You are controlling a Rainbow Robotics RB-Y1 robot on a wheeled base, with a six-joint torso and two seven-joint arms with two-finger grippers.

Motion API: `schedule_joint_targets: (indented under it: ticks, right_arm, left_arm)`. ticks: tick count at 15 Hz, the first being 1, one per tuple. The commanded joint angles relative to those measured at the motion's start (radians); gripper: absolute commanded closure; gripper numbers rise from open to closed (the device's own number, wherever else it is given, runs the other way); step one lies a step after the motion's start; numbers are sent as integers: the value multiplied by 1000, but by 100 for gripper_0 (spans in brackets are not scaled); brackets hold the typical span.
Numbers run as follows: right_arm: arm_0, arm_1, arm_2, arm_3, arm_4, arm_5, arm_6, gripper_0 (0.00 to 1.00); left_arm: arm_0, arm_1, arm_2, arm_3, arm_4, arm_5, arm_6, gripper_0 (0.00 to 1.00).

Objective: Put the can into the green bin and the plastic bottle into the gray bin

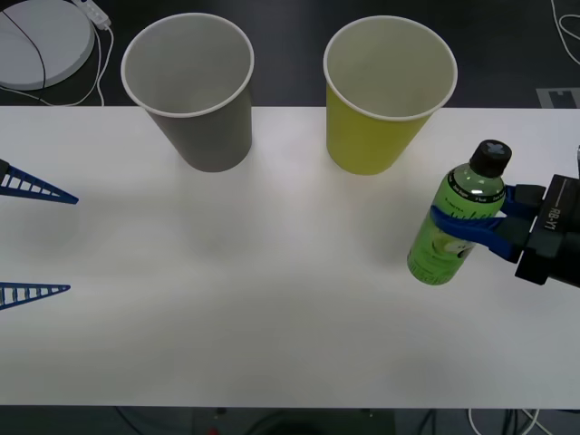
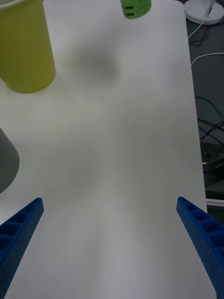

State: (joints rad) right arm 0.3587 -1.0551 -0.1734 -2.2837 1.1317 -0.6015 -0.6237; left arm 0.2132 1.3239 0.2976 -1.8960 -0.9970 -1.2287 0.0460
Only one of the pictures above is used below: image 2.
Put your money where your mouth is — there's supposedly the black cable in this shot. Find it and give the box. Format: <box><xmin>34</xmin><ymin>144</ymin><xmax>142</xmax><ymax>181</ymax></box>
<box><xmin>195</xmin><ymin>96</ymin><xmax>224</xmax><ymax>122</ymax></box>
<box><xmin>197</xmin><ymin>120</ymin><xmax>224</xmax><ymax>147</ymax></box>

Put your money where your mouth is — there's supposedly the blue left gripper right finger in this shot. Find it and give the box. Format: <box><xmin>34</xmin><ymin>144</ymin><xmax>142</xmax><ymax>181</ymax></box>
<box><xmin>176</xmin><ymin>196</ymin><xmax>224</xmax><ymax>299</ymax></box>

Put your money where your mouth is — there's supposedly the green plastic bottle black cap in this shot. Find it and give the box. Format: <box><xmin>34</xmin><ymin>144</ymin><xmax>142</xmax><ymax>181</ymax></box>
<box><xmin>120</xmin><ymin>0</ymin><xmax>152</xmax><ymax>20</ymax></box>

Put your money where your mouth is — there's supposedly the white round base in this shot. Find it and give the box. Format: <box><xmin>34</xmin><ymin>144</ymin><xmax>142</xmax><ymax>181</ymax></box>
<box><xmin>184</xmin><ymin>0</ymin><xmax>224</xmax><ymax>26</ymax></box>

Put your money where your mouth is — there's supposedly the black equipment box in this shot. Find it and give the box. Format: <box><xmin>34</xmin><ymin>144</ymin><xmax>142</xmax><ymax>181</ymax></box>
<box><xmin>201</xmin><ymin>142</ymin><xmax>224</xmax><ymax>200</ymax></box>

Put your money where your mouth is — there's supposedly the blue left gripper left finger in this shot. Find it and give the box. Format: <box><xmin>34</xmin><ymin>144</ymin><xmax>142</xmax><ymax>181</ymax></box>
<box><xmin>0</xmin><ymin>197</ymin><xmax>44</xmax><ymax>299</ymax></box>

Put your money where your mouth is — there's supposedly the white cable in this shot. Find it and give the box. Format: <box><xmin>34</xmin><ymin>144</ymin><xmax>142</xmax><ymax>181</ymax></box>
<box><xmin>187</xmin><ymin>0</ymin><xmax>215</xmax><ymax>40</ymax></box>
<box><xmin>190</xmin><ymin>52</ymin><xmax>224</xmax><ymax>68</ymax></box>

